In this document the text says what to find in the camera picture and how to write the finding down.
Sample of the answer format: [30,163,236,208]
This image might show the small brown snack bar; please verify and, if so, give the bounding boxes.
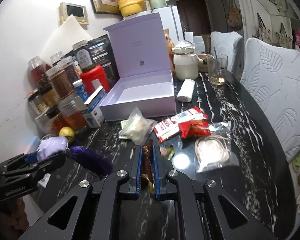
[142,139,155,194]

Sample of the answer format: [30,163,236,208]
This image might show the purple fuzzy tassel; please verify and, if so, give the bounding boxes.
[66,146,113,178]

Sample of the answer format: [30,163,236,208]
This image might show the clear zip bag with contents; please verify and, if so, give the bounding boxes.
[119,107,157,145]

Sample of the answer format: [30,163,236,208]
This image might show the clear bag with string coil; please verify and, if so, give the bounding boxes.
[194,121,239,173]

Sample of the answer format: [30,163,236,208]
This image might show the red snack packet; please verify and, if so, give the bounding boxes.
[178,120,211,139]

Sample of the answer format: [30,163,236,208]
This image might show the red white sachet packet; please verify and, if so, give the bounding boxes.
[153,107,208,143]

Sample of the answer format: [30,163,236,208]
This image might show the lavender cloth pouch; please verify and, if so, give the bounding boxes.
[37,137,68,161]

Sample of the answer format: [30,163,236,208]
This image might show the yellow lemon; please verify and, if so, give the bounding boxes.
[59,126,75,143]

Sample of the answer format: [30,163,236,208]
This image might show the blue white carton box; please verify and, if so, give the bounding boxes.
[81,85,107,128]

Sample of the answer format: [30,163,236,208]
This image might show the glass jar amber liquid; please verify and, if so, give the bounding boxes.
[58,96,88,132]

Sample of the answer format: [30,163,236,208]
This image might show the white rolled towel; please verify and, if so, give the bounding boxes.
[177,79,195,102]

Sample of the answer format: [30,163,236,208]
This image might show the lavender open gift box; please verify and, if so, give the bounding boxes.
[100,12,177,121]

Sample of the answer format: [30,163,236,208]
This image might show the plastic jar red contents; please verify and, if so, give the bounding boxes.
[28,56,51,86]

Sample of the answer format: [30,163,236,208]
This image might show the plastic jar brown contents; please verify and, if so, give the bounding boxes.
[46,64,74,100]

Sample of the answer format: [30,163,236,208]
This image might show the small blue white bottle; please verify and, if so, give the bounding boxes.
[72,79,89,102]

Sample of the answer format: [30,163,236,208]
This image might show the red plastic stool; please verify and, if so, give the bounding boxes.
[80,66,111,95]

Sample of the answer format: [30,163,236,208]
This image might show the cream ceramic lidded jar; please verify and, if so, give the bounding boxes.
[172,41,198,81]

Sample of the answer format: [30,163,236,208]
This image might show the beige ceramic bowl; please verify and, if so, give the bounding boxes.
[197,54,208,73]

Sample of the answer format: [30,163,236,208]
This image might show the clear drinking glass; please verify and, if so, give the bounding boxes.
[207,54,228,85]

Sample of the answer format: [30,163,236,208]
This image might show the black snack pouch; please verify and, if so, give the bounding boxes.
[65,35,119,89]

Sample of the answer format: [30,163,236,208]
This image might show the dark tea jar white label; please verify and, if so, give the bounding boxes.
[72,40,95,73]

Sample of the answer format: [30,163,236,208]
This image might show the white cardboard box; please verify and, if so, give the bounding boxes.
[184,31,206,55]

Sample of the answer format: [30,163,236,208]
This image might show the far white quilted chair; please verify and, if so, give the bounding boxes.
[210,31,244,81]

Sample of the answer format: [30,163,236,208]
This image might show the white quilted chair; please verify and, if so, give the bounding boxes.
[241,38,300,162]
[210,31,244,81]

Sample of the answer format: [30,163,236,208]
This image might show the white foam board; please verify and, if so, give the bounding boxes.
[39,15,97,61]

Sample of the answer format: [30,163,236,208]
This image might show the near white quilted chair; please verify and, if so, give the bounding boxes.
[241,38,300,162]

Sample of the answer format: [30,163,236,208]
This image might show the white refrigerator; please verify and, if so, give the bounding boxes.
[123,5,184,43]

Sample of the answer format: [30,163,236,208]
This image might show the dark wooden door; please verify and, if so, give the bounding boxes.
[176,0,211,36]

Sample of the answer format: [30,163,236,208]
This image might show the yellow enamel pot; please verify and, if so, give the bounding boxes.
[117,0,148,17]

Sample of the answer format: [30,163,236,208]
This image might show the wall intercom monitor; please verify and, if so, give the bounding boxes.
[59,2,89,25]

